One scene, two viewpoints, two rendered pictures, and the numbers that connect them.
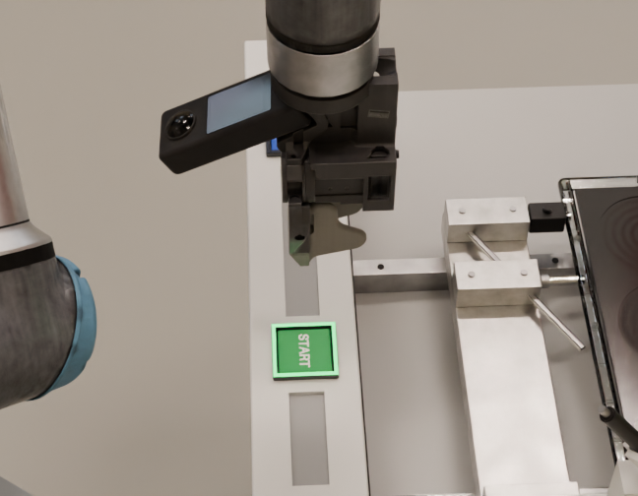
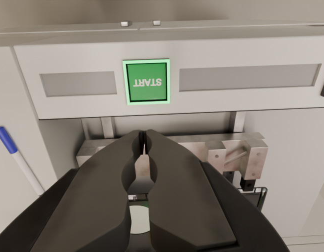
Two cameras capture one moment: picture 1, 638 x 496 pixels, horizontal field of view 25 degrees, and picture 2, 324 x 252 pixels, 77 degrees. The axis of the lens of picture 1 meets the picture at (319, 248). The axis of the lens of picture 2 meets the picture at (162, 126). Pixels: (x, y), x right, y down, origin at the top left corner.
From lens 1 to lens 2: 1.05 m
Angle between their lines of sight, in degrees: 45
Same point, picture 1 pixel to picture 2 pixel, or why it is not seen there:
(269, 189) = (301, 54)
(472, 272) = (218, 156)
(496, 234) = (243, 162)
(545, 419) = (141, 171)
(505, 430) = not seen: hidden behind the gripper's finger
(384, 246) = not seen: hidden behind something
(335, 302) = (188, 101)
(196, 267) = not seen: outside the picture
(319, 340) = (156, 92)
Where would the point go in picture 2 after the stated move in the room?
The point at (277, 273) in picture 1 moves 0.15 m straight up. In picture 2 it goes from (219, 61) to (298, 113)
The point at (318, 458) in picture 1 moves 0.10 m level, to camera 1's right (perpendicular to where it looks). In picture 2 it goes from (67, 89) to (81, 153)
